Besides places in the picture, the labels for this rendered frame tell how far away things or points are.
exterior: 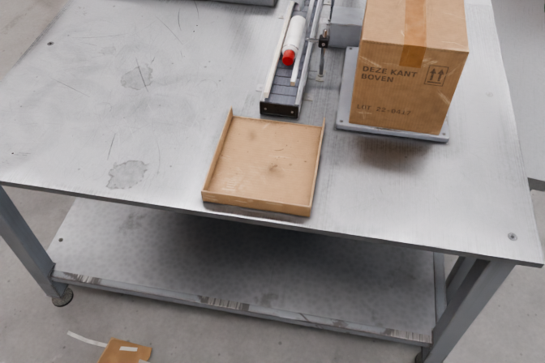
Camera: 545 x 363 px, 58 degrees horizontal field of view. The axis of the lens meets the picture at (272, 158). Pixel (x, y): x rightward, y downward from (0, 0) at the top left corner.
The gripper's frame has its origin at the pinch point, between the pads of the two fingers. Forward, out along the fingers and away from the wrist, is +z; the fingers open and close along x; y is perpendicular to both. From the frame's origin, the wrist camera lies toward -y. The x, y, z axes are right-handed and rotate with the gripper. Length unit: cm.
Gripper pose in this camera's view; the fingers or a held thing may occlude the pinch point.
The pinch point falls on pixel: (302, 7)
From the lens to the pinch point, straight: 164.7
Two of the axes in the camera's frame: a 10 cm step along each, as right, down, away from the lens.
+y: -9.8, -1.4, 1.2
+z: -0.6, 8.7, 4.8
